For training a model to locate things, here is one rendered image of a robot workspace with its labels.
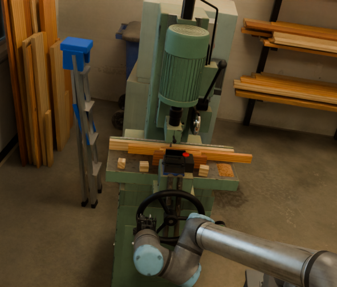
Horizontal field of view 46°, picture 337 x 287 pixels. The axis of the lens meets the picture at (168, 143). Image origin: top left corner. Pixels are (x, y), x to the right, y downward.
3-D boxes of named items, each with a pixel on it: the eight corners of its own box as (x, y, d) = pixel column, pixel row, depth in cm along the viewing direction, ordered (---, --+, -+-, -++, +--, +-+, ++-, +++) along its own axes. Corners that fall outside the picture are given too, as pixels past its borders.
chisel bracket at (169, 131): (164, 145, 183) (166, 128, 178) (163, 130, 195) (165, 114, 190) (180, 146, 183) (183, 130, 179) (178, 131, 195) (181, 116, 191)
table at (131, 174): (102, 195, 169) (103, 183, 166) (108, 156, 195) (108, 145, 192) (241, 204, 176) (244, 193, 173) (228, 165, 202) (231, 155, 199)
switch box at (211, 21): (199, 55, 195) (205, 22, 186) (197, 48, 203) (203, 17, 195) (212, 56, 195) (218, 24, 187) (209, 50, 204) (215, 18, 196)
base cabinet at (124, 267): (108, 305, 220) (117, 205, 184) (114, 231, 270) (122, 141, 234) (189, 308, 225) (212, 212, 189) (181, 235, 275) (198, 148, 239)
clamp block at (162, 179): (157, 193, 170) (159, 176, 166) (156, 175, 182) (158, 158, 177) (191, 195, 172) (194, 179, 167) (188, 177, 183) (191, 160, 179)
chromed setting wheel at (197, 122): (192, 139, 196) (196, 117, 189) (189, 127, 206) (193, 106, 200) (198, 140, 196) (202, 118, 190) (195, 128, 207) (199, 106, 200)
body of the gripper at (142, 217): (156, 214, 151) (158, 227, 139) (154, 236, 153) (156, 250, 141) (136, 213, 150) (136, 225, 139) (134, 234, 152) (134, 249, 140)
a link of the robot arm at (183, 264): (208, 259, 129) (174, 244, 127) (194, 294, 126) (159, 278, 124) (198, 255, 138) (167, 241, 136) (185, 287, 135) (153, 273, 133)
